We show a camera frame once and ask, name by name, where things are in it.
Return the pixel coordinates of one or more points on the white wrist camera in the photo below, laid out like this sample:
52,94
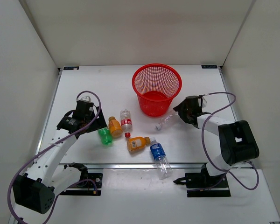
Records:
204,99
84,99

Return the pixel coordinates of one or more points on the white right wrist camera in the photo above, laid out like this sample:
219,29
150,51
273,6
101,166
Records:
204,99

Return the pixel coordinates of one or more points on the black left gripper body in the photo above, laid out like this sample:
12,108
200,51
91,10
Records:
89,119

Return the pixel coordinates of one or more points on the orange juice bottle upright-lying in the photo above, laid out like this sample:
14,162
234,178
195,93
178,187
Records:
114,127

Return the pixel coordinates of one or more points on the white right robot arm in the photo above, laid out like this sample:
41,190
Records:
237,143

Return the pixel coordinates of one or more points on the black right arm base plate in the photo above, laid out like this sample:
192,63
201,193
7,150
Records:
200,185

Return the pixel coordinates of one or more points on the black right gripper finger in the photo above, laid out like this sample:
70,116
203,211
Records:
182,108
190,119

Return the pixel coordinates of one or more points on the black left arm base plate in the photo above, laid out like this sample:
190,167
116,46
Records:
87,188

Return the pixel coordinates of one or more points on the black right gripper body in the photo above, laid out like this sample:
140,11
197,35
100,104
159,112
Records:
189,113

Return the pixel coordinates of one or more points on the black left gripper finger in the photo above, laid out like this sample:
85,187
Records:
99,122
85,128

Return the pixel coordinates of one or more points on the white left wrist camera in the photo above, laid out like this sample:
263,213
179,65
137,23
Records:
84,99

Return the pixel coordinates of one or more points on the clear bottle blue label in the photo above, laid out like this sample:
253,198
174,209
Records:
160,159

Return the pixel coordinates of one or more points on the clear bottle red label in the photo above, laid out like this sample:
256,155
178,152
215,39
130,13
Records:
126,123

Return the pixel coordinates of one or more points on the green plastic soda bottle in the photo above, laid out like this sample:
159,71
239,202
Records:
105,136

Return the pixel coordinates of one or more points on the aluminium table edge rail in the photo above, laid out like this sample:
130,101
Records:
140,165

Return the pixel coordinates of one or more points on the orange juice bottle barcode label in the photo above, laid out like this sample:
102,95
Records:
137,143

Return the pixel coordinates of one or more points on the clear bottle white cap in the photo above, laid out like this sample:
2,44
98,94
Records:
168,120

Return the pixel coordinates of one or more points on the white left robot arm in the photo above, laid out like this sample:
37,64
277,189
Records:
37,188

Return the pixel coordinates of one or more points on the red plastic mesh bin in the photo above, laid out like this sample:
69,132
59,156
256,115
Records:
156,85

